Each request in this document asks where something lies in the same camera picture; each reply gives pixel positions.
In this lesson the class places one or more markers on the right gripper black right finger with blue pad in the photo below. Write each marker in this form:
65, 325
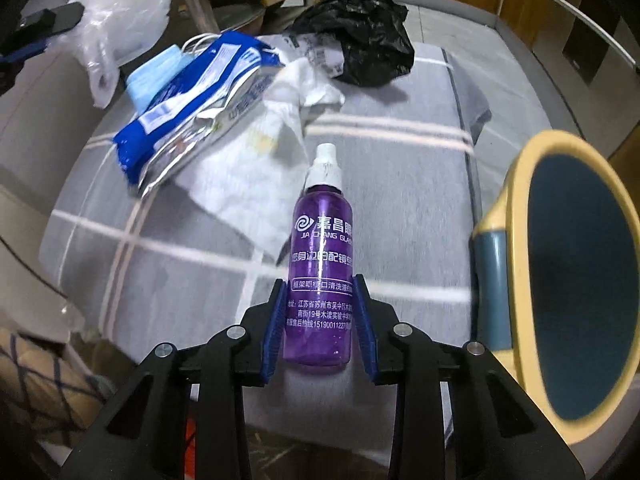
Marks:
499, 433

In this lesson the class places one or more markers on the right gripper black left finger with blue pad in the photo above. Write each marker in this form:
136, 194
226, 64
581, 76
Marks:
141, 431

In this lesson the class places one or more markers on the blue white wipes package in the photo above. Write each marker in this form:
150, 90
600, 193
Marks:
195, 109

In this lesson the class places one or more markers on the purple spray bottle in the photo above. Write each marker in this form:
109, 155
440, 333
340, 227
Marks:
318, 326

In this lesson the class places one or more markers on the black plastic bag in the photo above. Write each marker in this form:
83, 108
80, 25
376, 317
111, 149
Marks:
375, 44

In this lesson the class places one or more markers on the yellow rimmed blue trash bin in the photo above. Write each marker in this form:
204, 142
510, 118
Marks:
557, 261

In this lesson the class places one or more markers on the clear plastic bag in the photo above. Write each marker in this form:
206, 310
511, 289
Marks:
110, 34

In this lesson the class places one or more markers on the light blue face mask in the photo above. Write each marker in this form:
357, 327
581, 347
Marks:
152, 76

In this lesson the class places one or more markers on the grey checked cloth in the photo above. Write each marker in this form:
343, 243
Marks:
421, 158

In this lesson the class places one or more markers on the white crumpled tissue paper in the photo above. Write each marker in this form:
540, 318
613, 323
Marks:
252, 178

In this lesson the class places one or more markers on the stainless steel oven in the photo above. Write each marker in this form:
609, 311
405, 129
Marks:
584, 45

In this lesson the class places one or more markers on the black pan with wooden handle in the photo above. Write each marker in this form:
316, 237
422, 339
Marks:
243, 15

